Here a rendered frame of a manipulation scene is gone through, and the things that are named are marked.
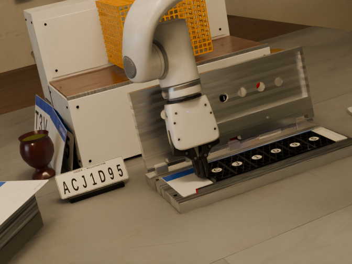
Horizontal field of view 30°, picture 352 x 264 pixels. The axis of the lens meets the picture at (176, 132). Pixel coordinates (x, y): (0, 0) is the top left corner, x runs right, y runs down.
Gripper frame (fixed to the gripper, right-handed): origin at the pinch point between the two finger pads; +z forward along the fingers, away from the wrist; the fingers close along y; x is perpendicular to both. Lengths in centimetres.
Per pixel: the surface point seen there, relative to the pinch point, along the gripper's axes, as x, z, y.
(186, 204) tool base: -7.0, 4.7, -7.4
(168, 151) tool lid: 9.8, -3.8, -3.2
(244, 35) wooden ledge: 130, -22, 80
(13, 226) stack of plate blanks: 0.1, -0.3, -40.2
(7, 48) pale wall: 180, -43, -14
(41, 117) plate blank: 61, -16, -22
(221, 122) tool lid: 9.8, -6.7, 11.0
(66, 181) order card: 16.1, -3.0, -26.0
